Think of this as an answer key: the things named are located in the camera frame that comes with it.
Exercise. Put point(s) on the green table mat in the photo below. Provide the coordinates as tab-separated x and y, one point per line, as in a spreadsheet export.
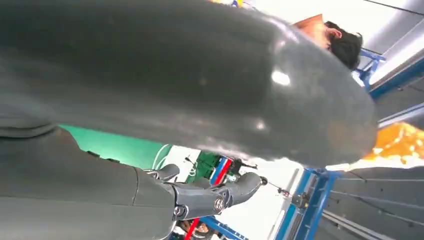
116	149

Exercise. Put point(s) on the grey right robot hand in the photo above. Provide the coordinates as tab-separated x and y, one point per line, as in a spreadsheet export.
165	73

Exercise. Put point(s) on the blue metal frame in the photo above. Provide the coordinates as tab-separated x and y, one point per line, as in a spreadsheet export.
314	198

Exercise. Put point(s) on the person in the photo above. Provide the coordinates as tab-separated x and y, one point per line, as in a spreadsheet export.
344	46

